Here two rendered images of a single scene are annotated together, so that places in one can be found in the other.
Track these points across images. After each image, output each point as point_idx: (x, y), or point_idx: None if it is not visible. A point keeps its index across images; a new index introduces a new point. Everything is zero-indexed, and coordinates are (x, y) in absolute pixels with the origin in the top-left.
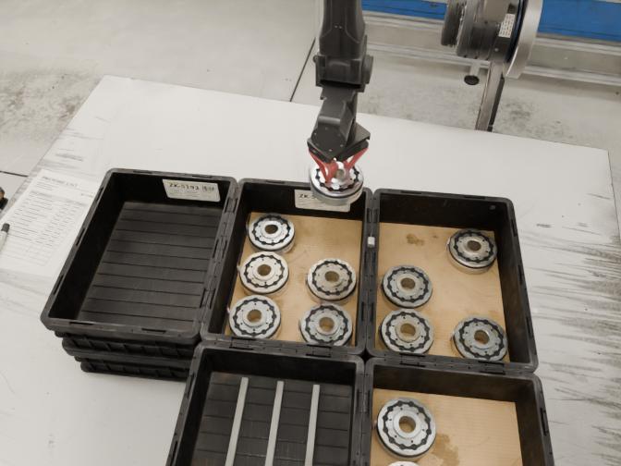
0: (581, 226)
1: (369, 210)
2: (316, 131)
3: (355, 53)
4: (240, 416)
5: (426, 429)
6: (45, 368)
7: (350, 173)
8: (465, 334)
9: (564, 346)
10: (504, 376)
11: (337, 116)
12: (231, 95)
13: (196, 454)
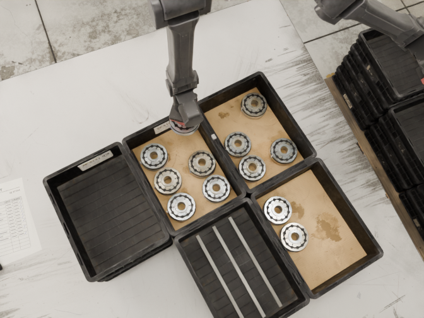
0: (286, 50)
1: None
2: (188, 122)
3: (193, 80)
4: (208, 253)
5: (286, 206)
6: (85, 293)
7: None
8: (276, 152)
9: (309, 122)
10: (306, 166)
11: (196, 111)
12: (43, 69)
13: (201, 281)
